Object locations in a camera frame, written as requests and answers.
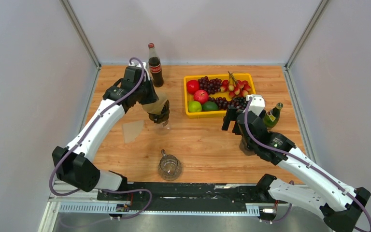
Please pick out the red grape bunch far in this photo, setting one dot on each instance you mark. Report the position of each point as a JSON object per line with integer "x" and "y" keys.
{"x": 211, "y": 86}

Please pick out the dark grape bunch near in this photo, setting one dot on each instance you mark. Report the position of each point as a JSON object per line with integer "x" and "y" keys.
{"x": 224, "y": 104}

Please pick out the light green apple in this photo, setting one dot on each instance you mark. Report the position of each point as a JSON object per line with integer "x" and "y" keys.
{"x": 194, "y": 106}

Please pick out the red apple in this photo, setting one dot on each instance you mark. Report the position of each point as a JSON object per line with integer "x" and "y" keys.
{"x": 201, "y": 96}
{"x": 192, "y": 86}

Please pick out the clear glass carafe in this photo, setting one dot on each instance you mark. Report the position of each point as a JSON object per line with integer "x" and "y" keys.
{"x": 162, "y": 128}

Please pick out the green glass bottle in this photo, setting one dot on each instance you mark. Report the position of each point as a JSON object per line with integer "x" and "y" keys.
{"x": 271, "y": 117}

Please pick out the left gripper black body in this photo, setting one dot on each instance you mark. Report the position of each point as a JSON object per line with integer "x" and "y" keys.
{"x": 146, "y": 94}

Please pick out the cola glass bottle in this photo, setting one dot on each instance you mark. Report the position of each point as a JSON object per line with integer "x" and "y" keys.
{"x": 155, "y": 67}

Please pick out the dark green lime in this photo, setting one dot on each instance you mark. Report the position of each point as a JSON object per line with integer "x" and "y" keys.
{"x": 209, "y": 106}

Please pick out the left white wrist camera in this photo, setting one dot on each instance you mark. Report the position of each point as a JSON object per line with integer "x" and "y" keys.
{"x": 146, "y": 72}

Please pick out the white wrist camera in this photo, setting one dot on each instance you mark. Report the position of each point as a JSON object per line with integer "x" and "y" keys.
{"x": 257, "y": 104}
{"x": 146, "y": 72}

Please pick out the ribbed glass mug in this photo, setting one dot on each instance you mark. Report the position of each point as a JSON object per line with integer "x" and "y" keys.
{"x": 169, "y": 168}

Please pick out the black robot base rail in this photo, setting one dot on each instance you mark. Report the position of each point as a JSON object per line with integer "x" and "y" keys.
{"x": 181, "y": 199}

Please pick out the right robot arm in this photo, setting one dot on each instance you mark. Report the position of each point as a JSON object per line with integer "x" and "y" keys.
{"x": 338, "y": 204}

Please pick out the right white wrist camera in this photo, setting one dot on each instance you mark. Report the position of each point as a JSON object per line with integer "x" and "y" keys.
{"x": 257, "y": 104}

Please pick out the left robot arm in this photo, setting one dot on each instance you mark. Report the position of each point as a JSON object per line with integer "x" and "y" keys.
{"x": 74, "y": 162}

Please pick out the red apple far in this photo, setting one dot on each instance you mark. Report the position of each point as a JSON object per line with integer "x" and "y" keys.
{"x": 192, "y": 86}

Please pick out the red apple near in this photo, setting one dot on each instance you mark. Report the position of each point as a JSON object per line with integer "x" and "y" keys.
{"x": 201, "y": 96}

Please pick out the yellow plastic fruit tray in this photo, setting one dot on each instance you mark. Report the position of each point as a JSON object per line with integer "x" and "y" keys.
{"x": 189, "y": 97}

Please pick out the grey transparent coffee dripper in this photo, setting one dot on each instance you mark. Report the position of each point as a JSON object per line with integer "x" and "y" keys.
{"x": 246, "y": 150}

